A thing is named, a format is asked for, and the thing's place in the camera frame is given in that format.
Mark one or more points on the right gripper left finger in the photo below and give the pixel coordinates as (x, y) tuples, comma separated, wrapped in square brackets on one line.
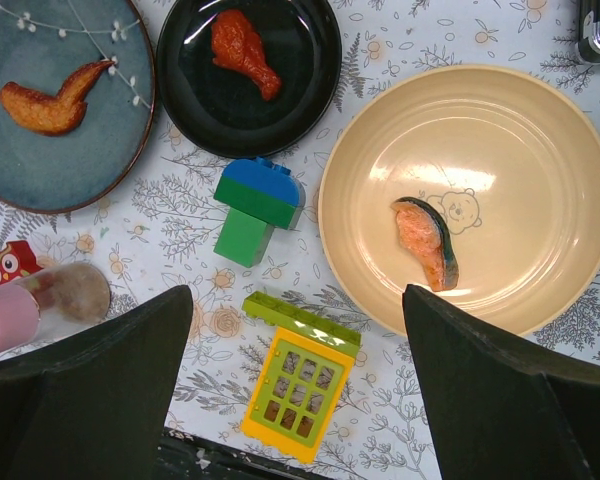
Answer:
[(93, 405)]

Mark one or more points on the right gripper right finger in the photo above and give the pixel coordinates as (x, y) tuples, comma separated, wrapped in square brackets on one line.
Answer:
[(498, 405)]

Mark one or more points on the pink lid spice jar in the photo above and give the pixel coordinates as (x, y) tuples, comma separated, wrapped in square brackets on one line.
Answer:
[(53, 301)]

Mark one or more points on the yellow bear plate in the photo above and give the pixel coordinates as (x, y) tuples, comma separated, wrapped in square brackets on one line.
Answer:
[(511, 164)]

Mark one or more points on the red owl toy block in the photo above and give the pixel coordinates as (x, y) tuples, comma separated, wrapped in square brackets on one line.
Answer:
[(17, 260)]

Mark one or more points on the salmon slice toy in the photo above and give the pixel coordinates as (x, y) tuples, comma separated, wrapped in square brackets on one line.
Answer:
[(422, 231)]

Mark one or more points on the yellow window toy block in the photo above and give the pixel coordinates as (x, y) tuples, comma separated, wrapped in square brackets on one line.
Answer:
[(302, 377)]

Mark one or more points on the green blue toy block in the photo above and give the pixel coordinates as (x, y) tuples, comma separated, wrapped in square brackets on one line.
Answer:
[(261, 197)]

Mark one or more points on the fried chicken wing toy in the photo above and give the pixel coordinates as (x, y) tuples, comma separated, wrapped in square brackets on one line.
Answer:
[(53, 115)]

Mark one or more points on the black small plate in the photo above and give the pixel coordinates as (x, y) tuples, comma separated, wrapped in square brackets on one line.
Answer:
[(223, 111)]

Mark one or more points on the blue ceramic plate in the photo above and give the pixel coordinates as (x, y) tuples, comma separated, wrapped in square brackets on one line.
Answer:
[(41, 44)]

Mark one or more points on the red drumstick toy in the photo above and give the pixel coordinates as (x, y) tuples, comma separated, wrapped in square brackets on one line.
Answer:
[(238, 47)]

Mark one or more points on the black poker chip case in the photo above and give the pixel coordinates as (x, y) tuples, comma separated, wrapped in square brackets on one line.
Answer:
[(588, 31)]

